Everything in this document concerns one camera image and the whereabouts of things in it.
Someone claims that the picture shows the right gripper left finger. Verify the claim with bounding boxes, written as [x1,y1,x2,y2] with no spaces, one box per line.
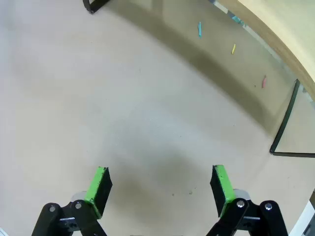
[31,166,113,236]

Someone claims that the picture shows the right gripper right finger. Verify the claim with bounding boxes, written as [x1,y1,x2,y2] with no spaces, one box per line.
[205,164,289,236]

